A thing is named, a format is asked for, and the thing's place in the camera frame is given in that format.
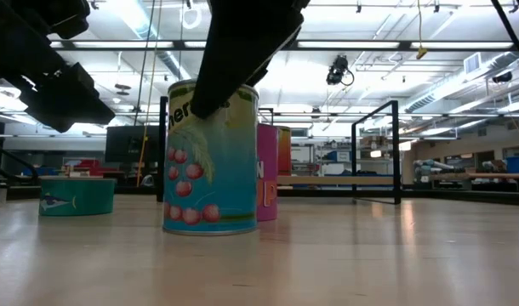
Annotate orange apple label can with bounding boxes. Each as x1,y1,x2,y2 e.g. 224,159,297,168
277,125,293,177

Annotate teal pink chicken soup can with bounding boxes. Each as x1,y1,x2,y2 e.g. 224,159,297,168
256,122,280,223

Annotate blue cherries label can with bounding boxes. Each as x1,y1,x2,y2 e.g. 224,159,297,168
162,79,260,237

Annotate teal tuna can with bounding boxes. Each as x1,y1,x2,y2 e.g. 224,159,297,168
38,177,117,218

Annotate wooden shelf board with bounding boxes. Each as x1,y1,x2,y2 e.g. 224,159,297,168
277,175,396,187

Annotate white board sign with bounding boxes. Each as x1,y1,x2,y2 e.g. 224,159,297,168
291,144,314,165

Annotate blue storage box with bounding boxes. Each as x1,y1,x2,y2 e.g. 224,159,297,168
325,150,351,163

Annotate red storage bins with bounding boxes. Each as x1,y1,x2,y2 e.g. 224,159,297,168
63,159,124,178

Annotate wooden workbench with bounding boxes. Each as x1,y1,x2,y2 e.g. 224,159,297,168
431,172,519,182

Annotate black overhead camera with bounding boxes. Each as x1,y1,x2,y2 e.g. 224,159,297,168
326,54,355,87

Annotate hanging black cable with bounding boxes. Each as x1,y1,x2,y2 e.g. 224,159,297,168
133,0,157,127

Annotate black metal shelf bracket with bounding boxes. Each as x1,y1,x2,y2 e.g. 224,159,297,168
156,95,170,203
351,99,402,206

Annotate hanging yellow cord with tag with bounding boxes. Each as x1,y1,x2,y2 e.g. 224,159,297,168
416,0,429,60

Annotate thin black cable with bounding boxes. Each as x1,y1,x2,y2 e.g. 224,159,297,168
490,0,519,77

